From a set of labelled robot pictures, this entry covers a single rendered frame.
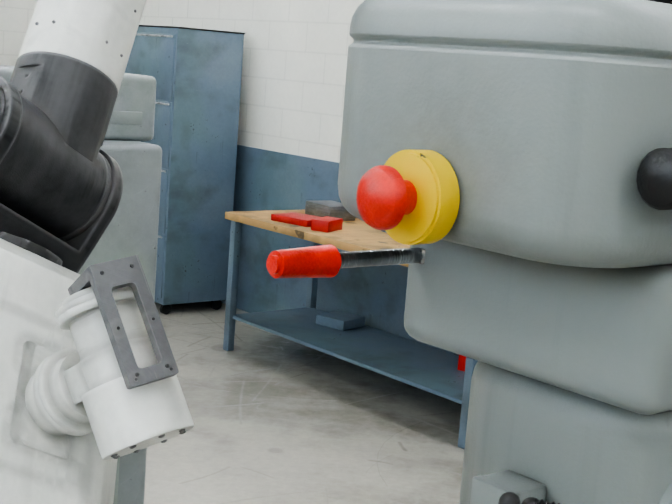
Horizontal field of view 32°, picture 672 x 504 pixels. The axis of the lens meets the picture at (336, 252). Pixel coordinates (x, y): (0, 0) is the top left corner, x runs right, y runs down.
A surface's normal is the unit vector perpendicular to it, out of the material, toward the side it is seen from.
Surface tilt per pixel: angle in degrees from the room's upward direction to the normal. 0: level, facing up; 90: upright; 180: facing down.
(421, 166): 90
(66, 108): 68
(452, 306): 90
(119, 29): 83
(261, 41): 90
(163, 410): 59
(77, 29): 63
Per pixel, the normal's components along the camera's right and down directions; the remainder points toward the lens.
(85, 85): 0.59, -0.16
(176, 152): 0.64, 0.17
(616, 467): -0.37, 0.12
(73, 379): -0.59, 0.08
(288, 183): -0.77, 0.04
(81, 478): 0.72, -0.39
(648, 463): 0.00, 0.16
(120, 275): 0.48, -0.34
